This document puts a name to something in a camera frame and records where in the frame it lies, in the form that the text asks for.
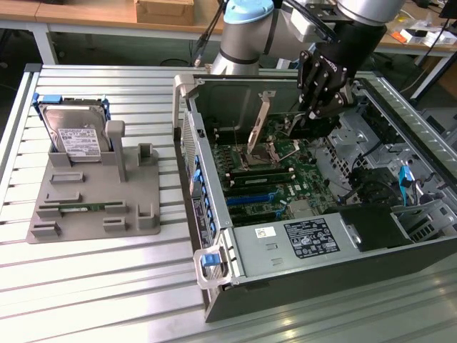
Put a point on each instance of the orange and white box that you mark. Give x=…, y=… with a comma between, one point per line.
x=410, y=35

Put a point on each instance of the grey power supply unit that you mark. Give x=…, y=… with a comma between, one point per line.
x=275, y=250

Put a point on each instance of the green motherboard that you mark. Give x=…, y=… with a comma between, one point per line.
x=307, y=178

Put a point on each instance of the open black PC case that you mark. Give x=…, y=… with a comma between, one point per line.
x=285, y=289

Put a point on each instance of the black expansion slot blue latch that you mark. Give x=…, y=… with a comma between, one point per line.
x=250, y=213

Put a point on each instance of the metal disk bay cage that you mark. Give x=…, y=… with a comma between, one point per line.
x=342, y=150

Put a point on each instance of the wooden desk white frame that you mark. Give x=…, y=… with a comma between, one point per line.
x=71, y=12

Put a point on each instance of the grey computer case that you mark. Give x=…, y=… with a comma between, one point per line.
x=442, y=125

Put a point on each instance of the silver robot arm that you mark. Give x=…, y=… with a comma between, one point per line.
x=242, y=35

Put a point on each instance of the green RAM stick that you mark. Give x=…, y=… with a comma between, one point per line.
x=93, y=206

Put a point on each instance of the brown cardboard box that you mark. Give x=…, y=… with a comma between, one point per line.
x=164, y=10

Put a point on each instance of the thin metal locking lever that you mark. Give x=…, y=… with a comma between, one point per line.
x=236, y=134

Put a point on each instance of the hard disk with blue bracket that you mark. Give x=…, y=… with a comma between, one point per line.
x=75, y=128

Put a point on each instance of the black plastic shroud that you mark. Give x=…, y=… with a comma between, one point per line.
x=375, y=228

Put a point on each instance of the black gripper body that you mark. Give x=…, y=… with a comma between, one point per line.
x=353, y=46

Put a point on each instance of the plain black expansion slot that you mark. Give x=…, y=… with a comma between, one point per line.
x=257, y=189

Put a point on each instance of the metal socket cover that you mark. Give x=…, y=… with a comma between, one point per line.
x=289, y=150

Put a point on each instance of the CPU socket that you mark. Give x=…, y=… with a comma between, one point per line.
x=260, y=161

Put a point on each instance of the black RAM stick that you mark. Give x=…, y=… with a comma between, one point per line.
x=260, y=179

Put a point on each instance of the cluttered wooden desk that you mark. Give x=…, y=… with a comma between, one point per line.
x=400, y=44

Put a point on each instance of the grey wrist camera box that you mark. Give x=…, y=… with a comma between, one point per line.
x=307, y=25

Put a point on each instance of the white flat box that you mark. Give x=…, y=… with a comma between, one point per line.
x=439, y=37

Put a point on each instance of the graphics card with metal bracket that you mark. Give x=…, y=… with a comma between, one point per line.
x=310, y=130

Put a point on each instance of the grey plastic parts rack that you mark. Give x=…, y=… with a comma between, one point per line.
x=89, y=193

